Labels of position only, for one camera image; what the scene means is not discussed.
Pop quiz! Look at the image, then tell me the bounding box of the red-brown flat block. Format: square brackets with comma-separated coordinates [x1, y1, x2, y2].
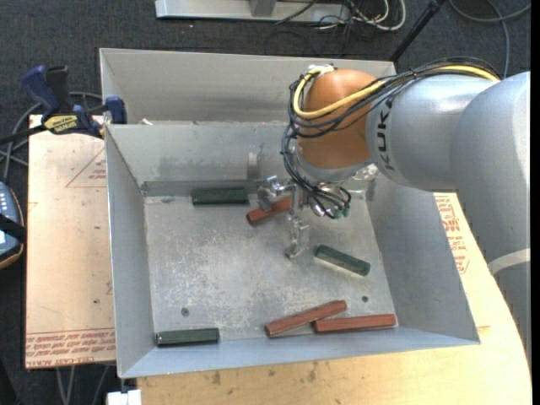
[312, 313, 398, 335]
[246, 196, 293, 226]
[264, 300, 348, 338]

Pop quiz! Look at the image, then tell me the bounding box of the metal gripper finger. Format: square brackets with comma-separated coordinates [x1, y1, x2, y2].
[256, 175, 292, 211]
[284, 217, 310, 260]

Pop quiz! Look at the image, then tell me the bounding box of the grey metal bin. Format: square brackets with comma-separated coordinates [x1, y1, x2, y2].
[99, 47, 481, 379]

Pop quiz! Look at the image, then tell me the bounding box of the dark green flat block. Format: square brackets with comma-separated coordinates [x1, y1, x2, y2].
[314, 244, 372, 278]
[191, 186, 251, 206]
[154, 327, 221, 348]

